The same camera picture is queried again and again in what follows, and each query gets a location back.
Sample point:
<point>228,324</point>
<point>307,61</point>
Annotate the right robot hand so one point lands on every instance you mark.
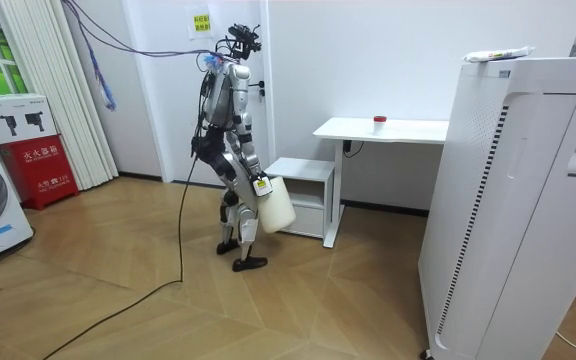
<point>262,186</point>

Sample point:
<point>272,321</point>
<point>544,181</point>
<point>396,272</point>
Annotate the white plastic bin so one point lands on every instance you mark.
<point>277,210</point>

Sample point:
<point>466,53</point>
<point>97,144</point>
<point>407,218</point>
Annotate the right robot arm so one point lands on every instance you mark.
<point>244,127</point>

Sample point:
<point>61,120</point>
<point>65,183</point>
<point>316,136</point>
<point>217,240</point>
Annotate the robot legs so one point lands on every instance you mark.
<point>238,172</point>

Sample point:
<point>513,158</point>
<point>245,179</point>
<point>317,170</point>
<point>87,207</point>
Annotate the small white cabinet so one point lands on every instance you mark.
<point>304,172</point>

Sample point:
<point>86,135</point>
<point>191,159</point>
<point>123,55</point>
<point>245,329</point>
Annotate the robot body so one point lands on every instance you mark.
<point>222,95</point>

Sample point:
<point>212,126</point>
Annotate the white door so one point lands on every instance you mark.
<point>173,110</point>

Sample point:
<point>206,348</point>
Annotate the small jar with red lid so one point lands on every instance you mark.
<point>379,123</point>

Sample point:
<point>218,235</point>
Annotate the white desk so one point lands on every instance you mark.
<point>393,131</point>

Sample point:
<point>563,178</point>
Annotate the paper notice with yellow label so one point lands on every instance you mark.
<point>200,22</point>

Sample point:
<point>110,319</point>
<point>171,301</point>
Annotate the red fire extinguisher box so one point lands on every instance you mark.
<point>40,170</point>

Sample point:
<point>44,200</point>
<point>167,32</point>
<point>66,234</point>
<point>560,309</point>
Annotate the white pleated curtain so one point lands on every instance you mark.
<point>63,85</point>

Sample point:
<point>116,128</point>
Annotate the large white appliance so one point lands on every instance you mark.
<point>513,210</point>

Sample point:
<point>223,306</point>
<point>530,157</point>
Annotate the white cardboard box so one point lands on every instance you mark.
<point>15,116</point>

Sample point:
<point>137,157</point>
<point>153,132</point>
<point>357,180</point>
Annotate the white wipes packet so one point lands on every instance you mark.
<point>498,53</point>

